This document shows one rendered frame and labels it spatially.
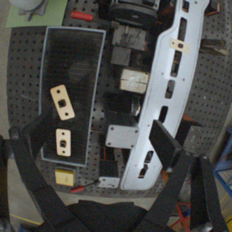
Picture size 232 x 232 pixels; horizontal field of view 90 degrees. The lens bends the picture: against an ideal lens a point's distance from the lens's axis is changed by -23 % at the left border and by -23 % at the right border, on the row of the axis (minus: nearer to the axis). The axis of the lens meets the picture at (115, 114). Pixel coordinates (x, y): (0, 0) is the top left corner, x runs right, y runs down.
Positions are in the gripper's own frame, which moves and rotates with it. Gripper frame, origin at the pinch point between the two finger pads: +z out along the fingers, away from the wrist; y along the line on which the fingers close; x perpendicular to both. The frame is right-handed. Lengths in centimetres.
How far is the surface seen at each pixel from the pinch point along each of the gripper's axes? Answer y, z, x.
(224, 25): 76, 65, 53
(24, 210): -140, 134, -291
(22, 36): -50, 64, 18
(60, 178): -10.5, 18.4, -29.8
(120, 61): 3.9, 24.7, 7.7
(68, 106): -7.7, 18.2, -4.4
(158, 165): 30, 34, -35
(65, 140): -8.4, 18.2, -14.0
